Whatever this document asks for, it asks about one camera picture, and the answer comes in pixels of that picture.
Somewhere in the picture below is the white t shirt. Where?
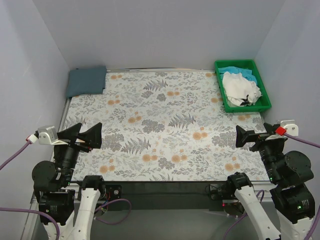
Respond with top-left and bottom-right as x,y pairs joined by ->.
222,71 -> 262,107

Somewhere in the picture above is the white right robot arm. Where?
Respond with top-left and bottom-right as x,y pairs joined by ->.
226,120 -> 320,240

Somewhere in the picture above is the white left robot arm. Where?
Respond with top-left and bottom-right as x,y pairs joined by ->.
31,122 -> 107,240

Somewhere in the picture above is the green plastic bin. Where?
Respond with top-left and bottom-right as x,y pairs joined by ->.
214,59 -> 272,113

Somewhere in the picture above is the folded dark teal t shirt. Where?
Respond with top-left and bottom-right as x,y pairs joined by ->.
65,66 -> 107,98

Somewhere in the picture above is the light blue t shirt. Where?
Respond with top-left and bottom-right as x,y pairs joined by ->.
218,66 -> 258,85

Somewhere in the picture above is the floral table cloth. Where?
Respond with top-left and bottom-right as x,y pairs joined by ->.
63,71 -> 268,181

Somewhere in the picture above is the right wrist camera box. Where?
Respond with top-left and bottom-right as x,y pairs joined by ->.
266,119 -> 299,140

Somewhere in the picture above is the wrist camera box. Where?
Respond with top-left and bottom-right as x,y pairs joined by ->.
26,125 -> 68,146
266,119 -> 299,140

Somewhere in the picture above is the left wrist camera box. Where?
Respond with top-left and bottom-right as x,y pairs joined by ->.
26,125 -> 68,146

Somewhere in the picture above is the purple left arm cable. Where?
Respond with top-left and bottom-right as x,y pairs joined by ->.
0,141 -> 132,240

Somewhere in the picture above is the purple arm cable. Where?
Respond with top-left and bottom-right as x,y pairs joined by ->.
0,141 -> 132,240
222,132 -> 320,240

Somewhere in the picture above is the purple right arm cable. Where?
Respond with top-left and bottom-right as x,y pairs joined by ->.
222,132 -> 320,240

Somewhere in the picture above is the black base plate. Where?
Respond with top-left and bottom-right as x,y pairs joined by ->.
97,179 -> 244,211

